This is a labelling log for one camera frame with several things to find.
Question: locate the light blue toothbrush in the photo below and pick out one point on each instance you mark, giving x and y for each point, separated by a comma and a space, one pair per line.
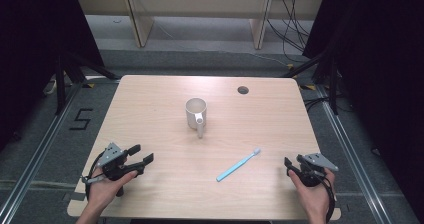
237, 165

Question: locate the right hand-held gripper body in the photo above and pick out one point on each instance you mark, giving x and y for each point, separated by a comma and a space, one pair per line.
313, 172

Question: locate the person's right hand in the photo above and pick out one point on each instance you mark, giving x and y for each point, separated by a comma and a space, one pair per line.
313, 197

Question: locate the person's left hand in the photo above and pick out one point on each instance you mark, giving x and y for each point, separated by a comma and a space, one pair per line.
105, 187

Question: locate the round dark table grommet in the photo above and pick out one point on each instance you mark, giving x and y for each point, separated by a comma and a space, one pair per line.
243, 90

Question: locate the black metal stand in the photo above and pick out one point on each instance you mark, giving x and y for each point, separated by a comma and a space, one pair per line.
331, 84
61, 84

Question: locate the yellow black floor tape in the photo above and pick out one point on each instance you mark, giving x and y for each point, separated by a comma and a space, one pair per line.
308, 87

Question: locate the beige wooden shelf unit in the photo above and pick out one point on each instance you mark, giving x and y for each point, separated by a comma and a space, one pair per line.
200, 4

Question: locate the black curtain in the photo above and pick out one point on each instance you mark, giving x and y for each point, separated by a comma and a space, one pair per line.
33, 50
383, 67

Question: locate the white cup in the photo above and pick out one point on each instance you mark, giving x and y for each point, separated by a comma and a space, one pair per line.
196, 115

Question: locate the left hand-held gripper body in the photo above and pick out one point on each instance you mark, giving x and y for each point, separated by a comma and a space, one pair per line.
115, 169

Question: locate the metal floor rail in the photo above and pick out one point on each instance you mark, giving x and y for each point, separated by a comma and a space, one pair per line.
356, 157
36, 157

